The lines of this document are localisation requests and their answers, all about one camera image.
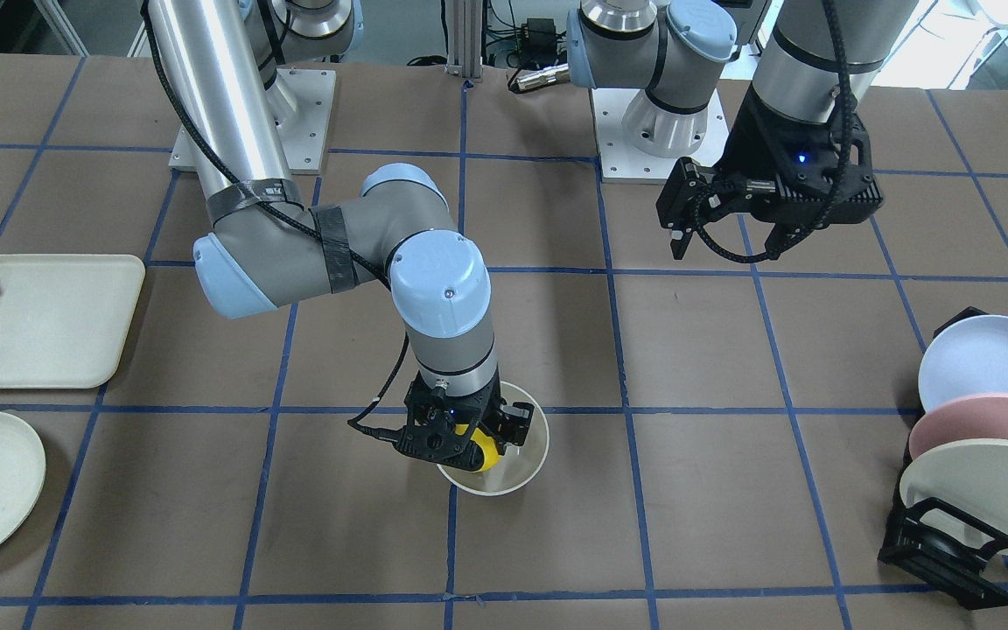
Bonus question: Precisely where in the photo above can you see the yellow lemon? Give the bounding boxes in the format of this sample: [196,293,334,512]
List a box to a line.
[455,423,501,473]

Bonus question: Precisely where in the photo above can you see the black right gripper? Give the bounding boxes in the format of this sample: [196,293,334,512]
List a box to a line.
[395,372,536,472]

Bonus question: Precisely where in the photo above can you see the aluminium frame post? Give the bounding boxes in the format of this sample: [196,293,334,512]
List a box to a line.
[442,1,487,83]

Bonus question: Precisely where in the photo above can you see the cream rectangular tray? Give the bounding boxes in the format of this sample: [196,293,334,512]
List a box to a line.
[0,254,145,389]

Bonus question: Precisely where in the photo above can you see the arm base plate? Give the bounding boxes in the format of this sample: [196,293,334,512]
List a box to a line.
[168,68,337,176]
[591,88,729,185]

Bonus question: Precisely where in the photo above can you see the cream plate in rack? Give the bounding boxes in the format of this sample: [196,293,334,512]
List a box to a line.
[899,438,1008,555]

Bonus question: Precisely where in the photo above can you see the black dish rack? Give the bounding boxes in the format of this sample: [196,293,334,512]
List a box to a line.
[878,306,1008,610]

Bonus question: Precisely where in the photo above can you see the cream ceramic bowl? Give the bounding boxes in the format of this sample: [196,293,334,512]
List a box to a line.
[436,381,550,497]

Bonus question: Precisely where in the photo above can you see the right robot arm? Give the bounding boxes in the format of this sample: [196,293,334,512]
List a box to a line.
[140,1,535,473]

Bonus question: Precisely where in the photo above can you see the pink plate in rack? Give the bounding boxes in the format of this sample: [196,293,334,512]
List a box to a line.
[908,392,1008,459]

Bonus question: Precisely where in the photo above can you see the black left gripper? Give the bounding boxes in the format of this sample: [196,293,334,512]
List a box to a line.
[655,89,884,260]

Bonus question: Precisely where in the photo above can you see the light blue plate in rack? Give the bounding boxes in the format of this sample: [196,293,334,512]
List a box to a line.
[917,314,1008,411]

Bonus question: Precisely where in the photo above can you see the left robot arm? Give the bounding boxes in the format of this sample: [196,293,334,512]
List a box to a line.
[565,1,914,264]

